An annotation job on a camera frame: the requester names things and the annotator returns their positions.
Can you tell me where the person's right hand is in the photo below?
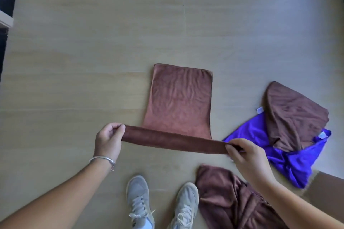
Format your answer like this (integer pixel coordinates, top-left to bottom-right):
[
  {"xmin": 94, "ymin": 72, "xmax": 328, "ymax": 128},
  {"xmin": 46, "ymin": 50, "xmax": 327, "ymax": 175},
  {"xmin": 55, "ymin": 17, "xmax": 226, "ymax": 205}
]
[{"xmin": 224, "ymin": 138, "xmax": 277, "ymax": 186}]

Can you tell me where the person's left hand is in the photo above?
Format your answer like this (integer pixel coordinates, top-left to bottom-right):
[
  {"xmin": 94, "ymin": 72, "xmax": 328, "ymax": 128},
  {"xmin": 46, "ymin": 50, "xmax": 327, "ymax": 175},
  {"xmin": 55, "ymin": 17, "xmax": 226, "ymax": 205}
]
[{"xmin": 93, "ymin": 123, "xmax": 126, "ymax": 162}]

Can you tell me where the purple towel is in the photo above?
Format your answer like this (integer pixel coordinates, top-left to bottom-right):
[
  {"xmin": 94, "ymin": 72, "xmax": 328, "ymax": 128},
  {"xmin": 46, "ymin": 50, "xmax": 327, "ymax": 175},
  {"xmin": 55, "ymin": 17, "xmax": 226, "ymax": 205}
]
[{"xmin": 222, "ymin": 107, "xmax": 331, "ymax": 189}]

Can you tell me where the brown towel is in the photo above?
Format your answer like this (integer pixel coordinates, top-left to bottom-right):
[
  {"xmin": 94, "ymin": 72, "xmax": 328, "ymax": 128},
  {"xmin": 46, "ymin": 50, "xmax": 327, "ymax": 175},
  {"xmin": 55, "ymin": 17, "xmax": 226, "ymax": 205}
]
[
  {"xmin": 195, "ymin": 165, "xmax": 290, "ymax": 229},
  {"xmin": 121, "ymin": 63, "xmax": 245, "ymax": 155},
  {"xmin": 264, "ymin": 81, "xmax": 330, "ymax": 153}
]

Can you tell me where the person's right forearm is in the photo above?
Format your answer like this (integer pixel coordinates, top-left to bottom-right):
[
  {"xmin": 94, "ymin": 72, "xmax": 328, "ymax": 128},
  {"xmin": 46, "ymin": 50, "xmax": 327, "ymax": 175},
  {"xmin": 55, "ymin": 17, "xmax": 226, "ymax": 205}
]
[{"xmin": 248, "ymin": 177, "xmax": 344, "ymax": 229}]

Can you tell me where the person's left forearm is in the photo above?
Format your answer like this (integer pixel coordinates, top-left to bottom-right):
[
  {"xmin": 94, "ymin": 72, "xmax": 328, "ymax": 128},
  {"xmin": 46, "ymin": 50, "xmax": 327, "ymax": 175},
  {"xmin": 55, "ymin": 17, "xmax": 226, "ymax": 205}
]
[{"xmin": 0, "ymin": 157, "xmax": 113, "ymax": 229}]

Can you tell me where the person's left grey sneaker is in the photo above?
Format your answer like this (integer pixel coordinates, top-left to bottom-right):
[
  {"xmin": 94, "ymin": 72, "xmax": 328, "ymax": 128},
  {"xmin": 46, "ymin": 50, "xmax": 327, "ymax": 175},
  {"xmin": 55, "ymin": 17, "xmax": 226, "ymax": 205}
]
[{"xmin": 125, "ymin": 174, "xmax": 156, "ymax": 229}]

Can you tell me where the person's grey sneaker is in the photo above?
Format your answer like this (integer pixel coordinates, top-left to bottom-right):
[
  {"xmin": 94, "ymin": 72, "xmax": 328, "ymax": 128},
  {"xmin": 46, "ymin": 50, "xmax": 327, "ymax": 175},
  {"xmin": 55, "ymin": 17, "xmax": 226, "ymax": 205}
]
[
  {"xmin": 166, "ymin": 182, "xmax": 199, "ymax": 229},
  {"xmin": 125, "ymin": 174, "xmax": 156, "ymax": 229}
]

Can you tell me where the person's right grey sneaker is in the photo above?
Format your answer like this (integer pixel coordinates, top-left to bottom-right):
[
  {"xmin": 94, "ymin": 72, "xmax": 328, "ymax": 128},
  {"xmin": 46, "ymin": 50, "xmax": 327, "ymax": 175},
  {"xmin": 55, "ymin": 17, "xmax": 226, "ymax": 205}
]
[{"xmin": 166, "ymin": 182, "xmax": 199, "ymax": 229}]

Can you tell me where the brown cardboard box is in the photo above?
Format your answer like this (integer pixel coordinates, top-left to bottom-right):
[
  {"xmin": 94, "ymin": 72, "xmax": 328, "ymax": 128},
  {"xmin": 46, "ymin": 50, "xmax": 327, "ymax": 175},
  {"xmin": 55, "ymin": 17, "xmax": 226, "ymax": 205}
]
[{"xmin": 304, "ymin": 171, "xmax": 344, "ymax": 216}]

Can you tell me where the silver bracelet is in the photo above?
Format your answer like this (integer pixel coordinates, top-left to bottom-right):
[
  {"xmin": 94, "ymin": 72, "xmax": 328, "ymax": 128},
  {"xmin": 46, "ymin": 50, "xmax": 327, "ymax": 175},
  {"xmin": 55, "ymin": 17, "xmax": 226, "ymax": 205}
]
[{"xmin": 89, "ymin": 156, "xmax": 116, "ymax": 172}]

